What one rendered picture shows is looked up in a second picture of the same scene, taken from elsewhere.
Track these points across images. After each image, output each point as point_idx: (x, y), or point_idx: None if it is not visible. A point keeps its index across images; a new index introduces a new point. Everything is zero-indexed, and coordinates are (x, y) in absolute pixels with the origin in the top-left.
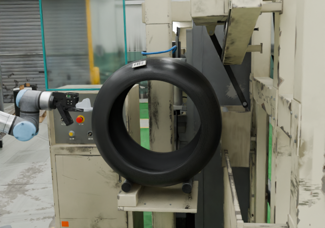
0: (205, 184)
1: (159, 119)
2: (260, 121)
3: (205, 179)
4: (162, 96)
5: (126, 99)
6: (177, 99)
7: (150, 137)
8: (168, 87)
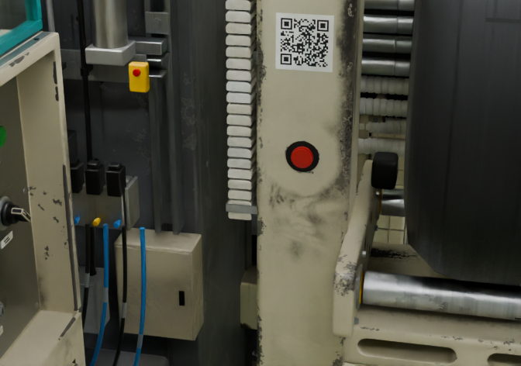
0: (207, 282)
1: (357, 84)
2: None
3: (207, 267)
4: None
5: (60, 82)
6: (125, 17)
7: (350, 170)
8: None
